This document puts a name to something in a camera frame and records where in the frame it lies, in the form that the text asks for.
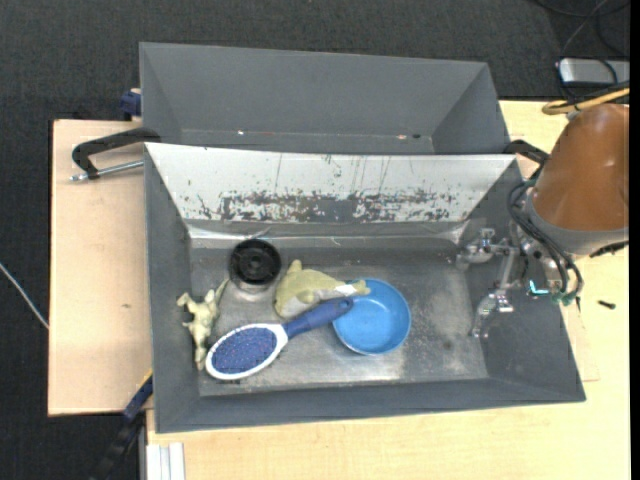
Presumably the blue bowl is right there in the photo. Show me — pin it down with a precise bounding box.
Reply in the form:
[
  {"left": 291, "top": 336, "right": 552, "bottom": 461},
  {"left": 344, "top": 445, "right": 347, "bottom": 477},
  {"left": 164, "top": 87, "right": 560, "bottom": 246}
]
[{"left": 331, "top": 277, "right": 413, "bottom": 357}]

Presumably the jar with black lid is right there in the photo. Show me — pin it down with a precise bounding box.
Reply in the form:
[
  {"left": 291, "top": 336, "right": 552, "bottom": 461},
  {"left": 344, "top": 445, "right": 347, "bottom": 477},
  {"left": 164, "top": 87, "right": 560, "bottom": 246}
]
[{"left": 228, "top": 237, "right": 283, "bottom": 300}]

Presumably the grey metal bin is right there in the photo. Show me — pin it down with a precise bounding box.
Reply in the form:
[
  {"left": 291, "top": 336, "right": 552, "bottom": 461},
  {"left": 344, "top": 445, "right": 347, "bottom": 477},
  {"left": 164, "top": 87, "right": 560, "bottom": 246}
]
[{"left": 138, "top": 41, "right": 587, "bottom": 434}]

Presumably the pale green toy animal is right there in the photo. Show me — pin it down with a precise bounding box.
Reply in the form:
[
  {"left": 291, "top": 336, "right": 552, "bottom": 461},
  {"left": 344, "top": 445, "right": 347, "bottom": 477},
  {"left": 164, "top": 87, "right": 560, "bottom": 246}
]
[{"left": 176, "top": 278, "right": 231, "bottom": 372}]

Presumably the pale wood board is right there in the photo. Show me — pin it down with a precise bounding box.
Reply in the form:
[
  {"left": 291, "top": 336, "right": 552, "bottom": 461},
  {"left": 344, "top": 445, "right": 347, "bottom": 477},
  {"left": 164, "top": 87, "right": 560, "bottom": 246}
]
[{"left": 47, "top": 119, "right": 601, "bottom": 417}]

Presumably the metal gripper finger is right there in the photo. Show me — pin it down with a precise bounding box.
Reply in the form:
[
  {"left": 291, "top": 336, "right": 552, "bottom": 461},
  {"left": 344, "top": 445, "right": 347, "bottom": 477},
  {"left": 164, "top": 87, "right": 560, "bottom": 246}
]
[
  {"left": 470, "top": 291, "right": 515, "bottom": 339},
  {"left": 455, "top": 227, "right": 502, "bottom": 270}
]

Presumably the blue and white hairbrush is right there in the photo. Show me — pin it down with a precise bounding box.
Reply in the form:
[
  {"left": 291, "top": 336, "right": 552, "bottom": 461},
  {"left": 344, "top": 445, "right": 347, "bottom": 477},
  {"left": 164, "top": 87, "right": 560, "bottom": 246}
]
[{"left": 204, "top": 296, "right": 355, "bottom": 382}]

